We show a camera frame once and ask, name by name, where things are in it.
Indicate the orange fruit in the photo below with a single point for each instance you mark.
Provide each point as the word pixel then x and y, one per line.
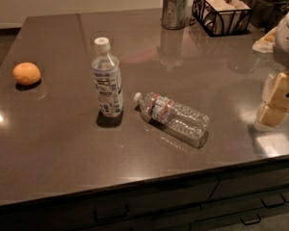
pixel 26 74

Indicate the drawer handle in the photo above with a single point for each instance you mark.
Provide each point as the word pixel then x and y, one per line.
pixel 272 201
pixel 250 219
pixel 110 212

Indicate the right upper drawer handle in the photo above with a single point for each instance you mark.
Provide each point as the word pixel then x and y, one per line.
pixel 272 201

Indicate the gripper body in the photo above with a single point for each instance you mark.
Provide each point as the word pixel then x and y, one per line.
pixel 287 42

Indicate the black wire napkin basket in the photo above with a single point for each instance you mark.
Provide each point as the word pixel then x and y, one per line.
pixel 221 17

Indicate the upright labelled water bottle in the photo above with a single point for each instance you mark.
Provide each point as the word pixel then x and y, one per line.
pixel 107 79

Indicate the yellow white packet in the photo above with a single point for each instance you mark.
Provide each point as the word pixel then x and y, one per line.
pixel 266 43

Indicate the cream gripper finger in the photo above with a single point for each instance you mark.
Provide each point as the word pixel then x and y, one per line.
pixel 269 116

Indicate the dark snack container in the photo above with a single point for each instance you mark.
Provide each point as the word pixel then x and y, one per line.
pixel 267 13

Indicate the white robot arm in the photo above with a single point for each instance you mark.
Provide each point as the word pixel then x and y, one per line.
pixel 281 55

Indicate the left drawer handle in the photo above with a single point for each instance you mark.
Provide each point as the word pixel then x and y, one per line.
pixel 110 212

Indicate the metal utensil cup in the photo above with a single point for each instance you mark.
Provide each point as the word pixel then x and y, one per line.
pixel 174 14

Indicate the right lower drawer handle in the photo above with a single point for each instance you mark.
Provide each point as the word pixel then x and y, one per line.
pixel 250 219

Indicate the lying clear water bottle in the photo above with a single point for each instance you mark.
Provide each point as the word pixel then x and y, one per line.
pixel 174 118

